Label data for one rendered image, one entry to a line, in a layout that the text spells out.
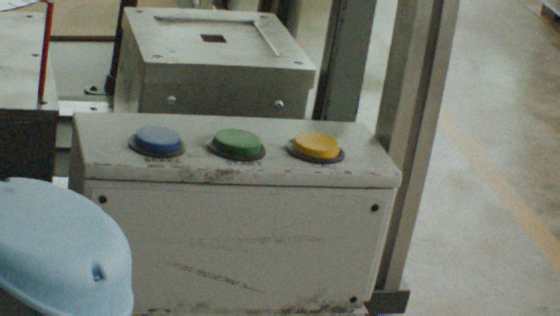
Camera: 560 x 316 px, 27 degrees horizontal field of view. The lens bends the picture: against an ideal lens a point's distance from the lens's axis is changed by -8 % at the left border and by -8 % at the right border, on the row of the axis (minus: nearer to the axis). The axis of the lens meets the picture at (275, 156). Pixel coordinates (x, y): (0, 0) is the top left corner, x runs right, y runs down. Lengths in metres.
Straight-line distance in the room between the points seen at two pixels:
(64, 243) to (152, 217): 0.32
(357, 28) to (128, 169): 0.29
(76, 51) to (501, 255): 1.59
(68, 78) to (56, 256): 0.89
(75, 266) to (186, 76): 0.55
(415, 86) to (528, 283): 1.84
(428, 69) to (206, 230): 0.25
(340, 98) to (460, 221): 1.95
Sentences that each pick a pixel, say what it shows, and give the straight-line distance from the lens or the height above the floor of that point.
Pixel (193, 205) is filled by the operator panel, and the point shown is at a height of 0.86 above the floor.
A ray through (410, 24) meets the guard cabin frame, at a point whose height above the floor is 1.02.
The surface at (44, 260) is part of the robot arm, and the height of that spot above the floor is 0.97.
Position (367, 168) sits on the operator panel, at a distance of 1.07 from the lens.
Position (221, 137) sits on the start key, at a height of 0.91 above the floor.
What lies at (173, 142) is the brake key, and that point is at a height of 0.91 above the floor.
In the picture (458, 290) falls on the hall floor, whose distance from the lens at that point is 2.80.
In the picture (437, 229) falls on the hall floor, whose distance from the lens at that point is 3.06.
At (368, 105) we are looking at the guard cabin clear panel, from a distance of 1.23.
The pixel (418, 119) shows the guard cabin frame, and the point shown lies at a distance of 1.12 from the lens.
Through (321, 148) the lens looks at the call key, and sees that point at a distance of 1.06.
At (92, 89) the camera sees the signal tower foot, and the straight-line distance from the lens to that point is 1.53.
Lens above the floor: 1.32
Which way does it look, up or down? 24 degrees down
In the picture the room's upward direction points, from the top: 10 degrees clockwise
